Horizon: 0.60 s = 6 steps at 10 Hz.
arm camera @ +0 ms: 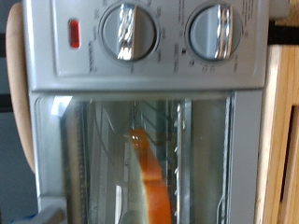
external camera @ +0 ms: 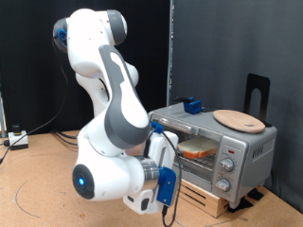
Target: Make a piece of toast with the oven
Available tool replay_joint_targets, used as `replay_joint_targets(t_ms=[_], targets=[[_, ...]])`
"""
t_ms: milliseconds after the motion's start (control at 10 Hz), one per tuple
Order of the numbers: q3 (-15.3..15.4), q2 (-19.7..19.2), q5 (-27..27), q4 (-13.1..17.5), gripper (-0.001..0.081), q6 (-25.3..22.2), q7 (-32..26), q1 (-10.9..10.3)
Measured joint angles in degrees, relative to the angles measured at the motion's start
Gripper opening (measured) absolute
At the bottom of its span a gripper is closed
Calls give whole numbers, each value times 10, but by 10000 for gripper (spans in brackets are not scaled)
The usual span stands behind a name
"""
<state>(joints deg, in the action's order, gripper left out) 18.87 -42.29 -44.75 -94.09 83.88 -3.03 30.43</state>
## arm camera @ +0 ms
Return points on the white bread slice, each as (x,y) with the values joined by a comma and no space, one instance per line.
(154,186)

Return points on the silver oven knob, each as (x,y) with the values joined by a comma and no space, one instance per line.
(202,34)
(143,34)

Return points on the silver toaster oven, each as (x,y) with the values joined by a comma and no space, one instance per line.
(155,77)

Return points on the slotted wooden block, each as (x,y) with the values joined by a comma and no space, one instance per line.
(271,140)

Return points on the round wooden cutting board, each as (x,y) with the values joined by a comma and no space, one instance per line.
(18,93)

